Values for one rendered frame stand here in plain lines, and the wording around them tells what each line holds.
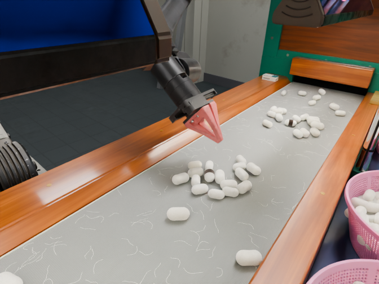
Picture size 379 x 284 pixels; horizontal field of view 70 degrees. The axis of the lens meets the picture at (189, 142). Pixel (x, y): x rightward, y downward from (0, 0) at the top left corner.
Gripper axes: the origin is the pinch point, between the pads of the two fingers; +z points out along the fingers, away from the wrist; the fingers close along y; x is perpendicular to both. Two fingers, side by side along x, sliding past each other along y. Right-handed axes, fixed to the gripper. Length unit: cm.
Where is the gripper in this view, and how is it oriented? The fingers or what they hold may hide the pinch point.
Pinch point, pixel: (218, 138)
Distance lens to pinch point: 55.7
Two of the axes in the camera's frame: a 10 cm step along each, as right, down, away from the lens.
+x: -5.4, 4.8, 7.0
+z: 5.9, 8.0, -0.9
